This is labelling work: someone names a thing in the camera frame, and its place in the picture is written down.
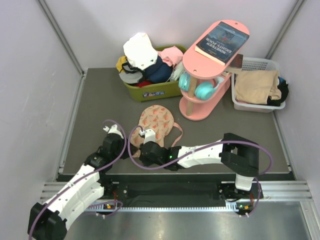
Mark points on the pink garment in bin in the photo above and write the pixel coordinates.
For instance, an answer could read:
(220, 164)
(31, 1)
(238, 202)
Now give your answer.
(172, 56)

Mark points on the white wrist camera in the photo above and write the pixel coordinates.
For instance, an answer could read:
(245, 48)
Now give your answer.
(148, 135)
(114, 129)

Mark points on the floral mesh laundry bag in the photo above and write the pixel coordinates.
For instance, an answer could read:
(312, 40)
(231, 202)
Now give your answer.
(161, 121)

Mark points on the white garment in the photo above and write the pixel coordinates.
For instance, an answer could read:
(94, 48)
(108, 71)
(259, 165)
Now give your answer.
(139, 51)

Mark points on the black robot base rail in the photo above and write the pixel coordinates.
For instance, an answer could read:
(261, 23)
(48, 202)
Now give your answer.
(174, 193)

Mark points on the white plastic basket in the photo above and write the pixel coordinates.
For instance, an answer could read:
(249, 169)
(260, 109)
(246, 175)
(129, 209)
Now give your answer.
(251, 63)

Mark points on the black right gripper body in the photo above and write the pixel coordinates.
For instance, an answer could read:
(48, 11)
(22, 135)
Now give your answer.
(147, 162)

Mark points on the red garment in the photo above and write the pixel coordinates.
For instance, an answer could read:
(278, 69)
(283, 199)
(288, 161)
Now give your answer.
(142, 83)

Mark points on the pink wooden shelf stand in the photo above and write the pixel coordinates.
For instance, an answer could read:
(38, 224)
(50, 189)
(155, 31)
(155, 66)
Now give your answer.
(201, 69)

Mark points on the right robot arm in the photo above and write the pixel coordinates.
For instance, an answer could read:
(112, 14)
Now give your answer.
(237, 153)

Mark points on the nineteen eighty-four book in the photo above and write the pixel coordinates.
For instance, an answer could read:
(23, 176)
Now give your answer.
(221, 43)

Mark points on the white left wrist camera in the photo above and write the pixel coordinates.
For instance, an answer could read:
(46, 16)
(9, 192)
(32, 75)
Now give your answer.
(114, 129)

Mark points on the beige folded cloth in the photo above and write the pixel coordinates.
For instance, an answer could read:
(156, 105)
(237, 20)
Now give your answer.
(257, 86)

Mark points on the green plastic bin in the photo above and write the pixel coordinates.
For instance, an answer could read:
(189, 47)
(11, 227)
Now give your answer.
(155, 90)

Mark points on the teal headphones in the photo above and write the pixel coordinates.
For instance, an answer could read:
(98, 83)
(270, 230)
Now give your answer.
(204, 90)

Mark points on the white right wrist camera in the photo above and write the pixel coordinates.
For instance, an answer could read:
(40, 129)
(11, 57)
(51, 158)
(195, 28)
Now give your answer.
(148, 135)

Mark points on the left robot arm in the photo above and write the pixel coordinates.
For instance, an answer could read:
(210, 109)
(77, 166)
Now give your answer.
(52, 220)

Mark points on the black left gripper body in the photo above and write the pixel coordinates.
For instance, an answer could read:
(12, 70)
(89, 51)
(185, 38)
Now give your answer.
(116, 154)

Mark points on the yellow garment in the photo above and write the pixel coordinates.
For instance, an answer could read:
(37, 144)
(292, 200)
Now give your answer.
(121, 64)

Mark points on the navy blue bra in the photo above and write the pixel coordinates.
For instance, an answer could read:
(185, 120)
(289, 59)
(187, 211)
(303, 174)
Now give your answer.
(159, 72)

